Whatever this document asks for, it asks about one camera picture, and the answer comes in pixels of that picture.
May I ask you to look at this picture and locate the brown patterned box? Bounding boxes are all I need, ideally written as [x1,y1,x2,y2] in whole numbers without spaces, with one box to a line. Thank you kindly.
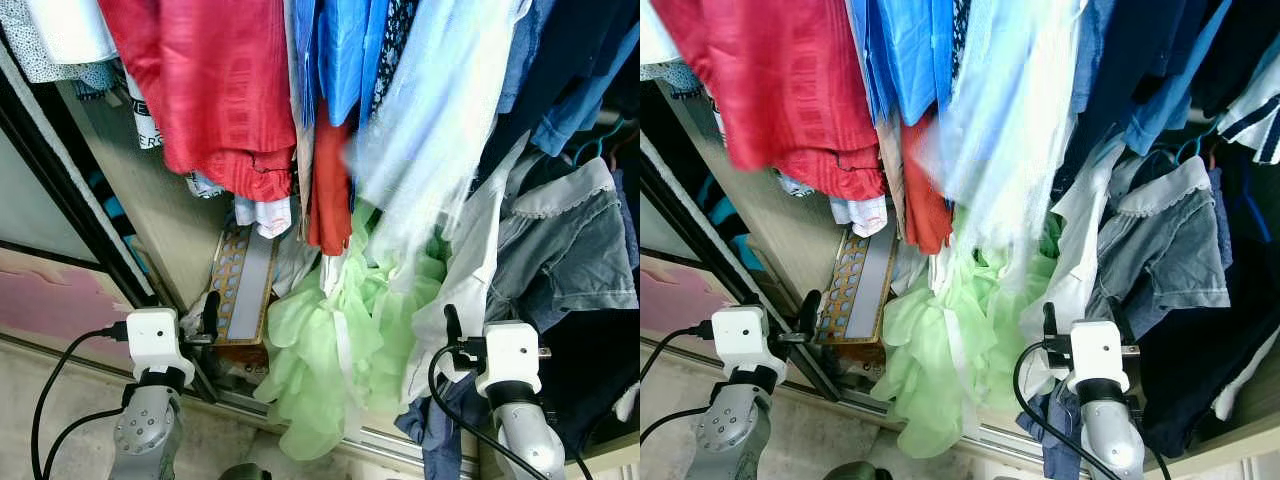
[208,225,281,366]
[815,228,901,366]

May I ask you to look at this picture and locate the long white shirt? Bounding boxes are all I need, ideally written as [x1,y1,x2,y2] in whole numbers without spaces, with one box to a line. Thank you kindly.
[1018,135,1126,346]
[400,130,531,406]

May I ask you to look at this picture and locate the blue denim garment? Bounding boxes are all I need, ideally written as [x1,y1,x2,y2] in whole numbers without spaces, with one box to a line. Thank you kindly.
[394,372,491,480]
[1020,380,1086,480]

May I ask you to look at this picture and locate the light green tulle dress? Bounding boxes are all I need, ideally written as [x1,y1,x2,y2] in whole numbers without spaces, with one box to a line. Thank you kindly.
[868,210,1061,459]
[253,200,451,461]

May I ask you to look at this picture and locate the beige wardrobe side panel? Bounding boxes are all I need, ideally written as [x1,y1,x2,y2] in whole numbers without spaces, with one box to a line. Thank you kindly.
[55,80,241,313]
[655,80,851,311]

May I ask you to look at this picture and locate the small white floral garment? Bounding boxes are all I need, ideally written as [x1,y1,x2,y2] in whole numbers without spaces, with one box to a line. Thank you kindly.
[185,170,296,239]
[775,170,889,238]

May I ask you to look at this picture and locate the black-framed sliding wardrobe door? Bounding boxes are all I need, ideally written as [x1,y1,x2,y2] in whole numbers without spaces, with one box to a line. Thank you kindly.
[0,40,216,401]
[640,130,841,401]

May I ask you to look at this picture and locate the grey lace-collar dress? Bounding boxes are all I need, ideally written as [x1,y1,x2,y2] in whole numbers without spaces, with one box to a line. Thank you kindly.
[1085,155,1233,321]
[485,157,639,323]

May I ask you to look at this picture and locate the dark navy cloth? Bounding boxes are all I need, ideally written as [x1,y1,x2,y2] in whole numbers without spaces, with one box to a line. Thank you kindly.
[540,305,641,456]
[1130,300,1280,461]

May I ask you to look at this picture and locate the orange-red garment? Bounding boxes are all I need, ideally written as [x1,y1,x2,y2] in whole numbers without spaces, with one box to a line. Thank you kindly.
[305,100,353,257]
[895,110,953,256]

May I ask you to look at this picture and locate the light blue sheer shirt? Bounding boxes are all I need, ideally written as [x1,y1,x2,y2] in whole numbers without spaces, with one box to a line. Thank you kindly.
[345,0,531,271]
[915,0,1086,291]

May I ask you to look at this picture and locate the red knit garment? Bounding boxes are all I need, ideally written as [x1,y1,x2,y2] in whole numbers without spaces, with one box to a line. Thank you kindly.
[648,0,889,201]
[97,0,298,203]

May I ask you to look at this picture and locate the medium blue shirt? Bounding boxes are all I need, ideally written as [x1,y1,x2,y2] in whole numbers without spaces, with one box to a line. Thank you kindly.
[530,20,641,158]
[1125,0,1236,156]

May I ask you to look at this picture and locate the white dotted garment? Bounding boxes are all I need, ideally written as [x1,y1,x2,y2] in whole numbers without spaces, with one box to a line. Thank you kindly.
[0,20,123,96]
[640,58,701,96]

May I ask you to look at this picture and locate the navy dotted blouse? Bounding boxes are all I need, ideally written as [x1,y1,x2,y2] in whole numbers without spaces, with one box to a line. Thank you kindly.
[950,0,973,81]
[372,0,419,116]

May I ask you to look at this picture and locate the navy blue shirt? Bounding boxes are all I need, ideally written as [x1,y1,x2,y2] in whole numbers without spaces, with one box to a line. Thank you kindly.
[478,0,641,176]
[1050,0,1280,191]

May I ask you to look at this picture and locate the bright blue shirt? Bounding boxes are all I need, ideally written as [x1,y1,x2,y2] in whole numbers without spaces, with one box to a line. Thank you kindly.
[850,0,956,126]
[292,0,391,129]

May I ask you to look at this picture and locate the navy white striped garment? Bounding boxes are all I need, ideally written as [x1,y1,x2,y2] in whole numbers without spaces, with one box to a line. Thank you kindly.
[1218,60,1280,166]

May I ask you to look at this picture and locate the plain white garment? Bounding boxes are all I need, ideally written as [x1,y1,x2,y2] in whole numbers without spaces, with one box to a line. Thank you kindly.
[640,0,683,66]
[25,0,119,66]

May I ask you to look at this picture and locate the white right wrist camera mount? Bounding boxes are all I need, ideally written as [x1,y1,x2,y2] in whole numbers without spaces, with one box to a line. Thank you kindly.
[474,320,553,398]
[1064,320,1141,393]

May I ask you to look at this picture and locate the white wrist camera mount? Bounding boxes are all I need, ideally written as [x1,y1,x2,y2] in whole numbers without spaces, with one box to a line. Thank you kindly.
[1064,320,1141,393]
[474,320,553,398]
[711,306,788,386]
[126,308,197,386]

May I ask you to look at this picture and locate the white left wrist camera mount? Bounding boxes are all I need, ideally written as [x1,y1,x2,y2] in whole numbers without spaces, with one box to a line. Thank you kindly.
[126,308,197,386]
[711,306,788,386]

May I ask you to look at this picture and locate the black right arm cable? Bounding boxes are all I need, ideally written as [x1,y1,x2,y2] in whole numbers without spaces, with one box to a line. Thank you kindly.
[427,340,593,480]
[1012,340,1171,480]

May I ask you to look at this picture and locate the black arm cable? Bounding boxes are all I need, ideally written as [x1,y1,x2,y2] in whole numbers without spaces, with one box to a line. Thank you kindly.
[1012,340,1171,480]
[640,322,713,446]
[30,322,131,480]
[427,340,593,480]

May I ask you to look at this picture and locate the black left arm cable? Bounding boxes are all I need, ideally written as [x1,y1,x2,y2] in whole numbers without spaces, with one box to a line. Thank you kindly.
[30,322,131,480]
[640,322,713,446]

